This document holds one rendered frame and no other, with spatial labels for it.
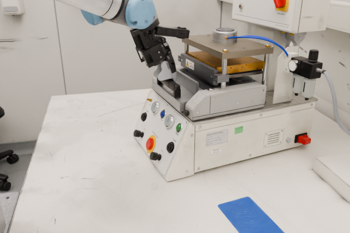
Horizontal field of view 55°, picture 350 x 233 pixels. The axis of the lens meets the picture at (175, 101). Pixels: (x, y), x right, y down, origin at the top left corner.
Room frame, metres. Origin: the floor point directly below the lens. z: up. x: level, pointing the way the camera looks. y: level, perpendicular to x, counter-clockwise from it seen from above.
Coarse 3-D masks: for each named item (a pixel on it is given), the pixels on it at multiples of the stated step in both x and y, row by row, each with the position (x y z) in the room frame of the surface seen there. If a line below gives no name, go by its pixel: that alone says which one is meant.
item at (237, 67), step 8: (192, 56) 1.10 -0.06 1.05; (200, 56) 1.09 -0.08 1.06; (208, 56) 1.09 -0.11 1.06; (248, 56) 1.09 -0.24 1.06; (208, 64) 1.00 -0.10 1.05; (216, 64) 0.98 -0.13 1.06; (232, 64) 0.98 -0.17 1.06; (240, 64) 0.99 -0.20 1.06; (248, 64) 1.00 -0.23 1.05; (256, 64) 1.01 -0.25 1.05; (232, 72) 0.98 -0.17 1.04; (240, 72) 0.99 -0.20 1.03; (248, 72) 1.00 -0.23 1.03; (256, 72) 1.01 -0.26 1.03
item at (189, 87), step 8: (176, 80) 1.09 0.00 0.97; (184, 80) 1.03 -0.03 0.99; (192, 80) 0.98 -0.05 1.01; (160, 88) 1.03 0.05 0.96; (168, 88) 1.02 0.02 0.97; (184, 88) 1.02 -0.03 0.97; (192, 88) 0.98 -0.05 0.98; (200, 88) 1.02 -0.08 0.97; (168, 96) 0.97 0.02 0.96; (184, 96) 0.95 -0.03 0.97; (192, 96) 0.95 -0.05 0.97; (176, 104) 0.92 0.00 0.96; (184, 104) 0.90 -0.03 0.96
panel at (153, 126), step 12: (156, 96) 1.09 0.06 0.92; (144, 108) 1.13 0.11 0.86; (168, 108) 0.99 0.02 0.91; (144, 120) 1.08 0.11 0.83; (156, 120) 1.02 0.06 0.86; (180, 120) 0.90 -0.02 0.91; (144, 132) 1.05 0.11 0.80; (156, 132) 0.98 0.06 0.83; (168, 132) 0.93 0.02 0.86; (180, 132) 0.87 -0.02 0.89; (144, 144) 1.01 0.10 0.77; (156, 144) 0.95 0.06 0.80; (168, 156) 0.87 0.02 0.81; (168, 168) 0.84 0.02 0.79
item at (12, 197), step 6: (12, 192) 0.77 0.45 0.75; (18, 192) 0.77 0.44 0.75; (0, 198) 0.75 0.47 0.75; (6, 198) 0.75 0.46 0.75; (12, 198) 0.75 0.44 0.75; (18, 198) 0.76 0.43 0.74; (6, 204) 0.72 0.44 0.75; (12, 204) 0.72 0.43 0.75; (6, 210) 0.70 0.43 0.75; (12, 210) 0.70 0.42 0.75; (6, 216) 0.68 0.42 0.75; (12, 216) 0.69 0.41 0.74; (6, 222) 0.66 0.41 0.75; (6, 228) 0.64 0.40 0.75
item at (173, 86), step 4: (164, 80) 1.00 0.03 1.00; (168, 80) 0.98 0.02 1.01; (172, 80) 0.98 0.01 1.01; (164, 84) 1.01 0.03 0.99; (168, 84) 0.97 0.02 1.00; (172, 84) 0.95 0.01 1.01; (176, 84) 0.94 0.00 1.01; (172, 88) 0.95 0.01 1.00; (176, 88) 0.93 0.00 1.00; (176, 92) 0.93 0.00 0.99; (180, 92) 0.94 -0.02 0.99; (176, 96) 0.93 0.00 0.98; (180, 96) 0.94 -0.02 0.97
